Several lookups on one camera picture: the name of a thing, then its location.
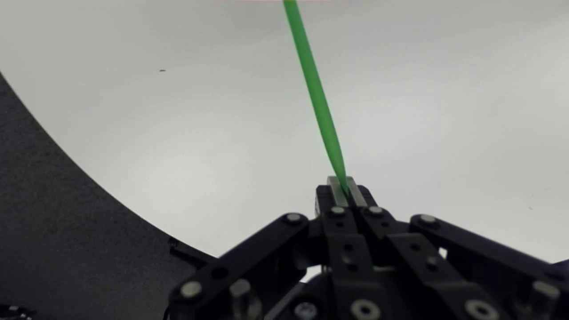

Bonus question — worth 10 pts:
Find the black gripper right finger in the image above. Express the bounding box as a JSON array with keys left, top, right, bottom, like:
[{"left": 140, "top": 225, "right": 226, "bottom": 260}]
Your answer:
[{"left": 347, "top": 178, "right": 569, "bottom": 320}]

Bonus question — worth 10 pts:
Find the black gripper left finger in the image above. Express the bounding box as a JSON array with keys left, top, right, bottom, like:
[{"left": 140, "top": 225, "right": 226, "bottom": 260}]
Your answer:
[{"left": 167, "top": 180, "right": 381, "bottom": 320}]

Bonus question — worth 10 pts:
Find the green straw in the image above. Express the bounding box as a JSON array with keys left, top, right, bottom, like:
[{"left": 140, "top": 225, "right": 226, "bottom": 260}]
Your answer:
[{"left": 283, "top": 0, "right": 347, "bottom": 191}]

